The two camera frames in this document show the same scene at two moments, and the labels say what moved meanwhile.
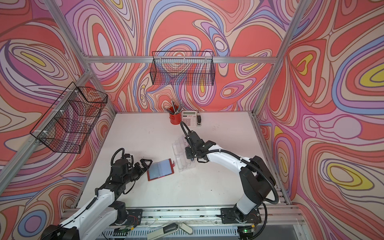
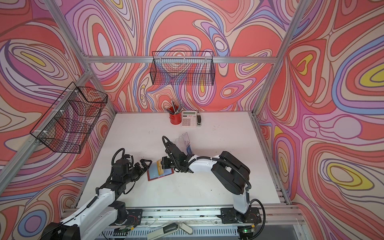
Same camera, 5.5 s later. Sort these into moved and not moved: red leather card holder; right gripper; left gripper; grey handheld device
Moved: right gripper
Not moved: red leather card holder; grey handheld device; left gripper
